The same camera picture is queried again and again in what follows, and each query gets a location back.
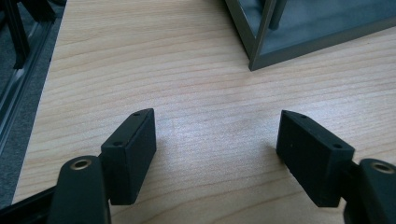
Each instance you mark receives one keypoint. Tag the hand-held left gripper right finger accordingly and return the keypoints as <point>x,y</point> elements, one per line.
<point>311,161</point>

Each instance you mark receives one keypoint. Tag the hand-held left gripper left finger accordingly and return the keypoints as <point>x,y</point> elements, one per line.
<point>129,161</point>

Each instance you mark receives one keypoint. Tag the black metal stand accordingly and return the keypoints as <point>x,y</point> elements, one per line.
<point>18,31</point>

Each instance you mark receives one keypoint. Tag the grey aluminium rail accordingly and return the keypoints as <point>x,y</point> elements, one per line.
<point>18,87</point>

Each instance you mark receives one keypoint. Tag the grey metal frame rack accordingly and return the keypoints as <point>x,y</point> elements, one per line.
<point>311,28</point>

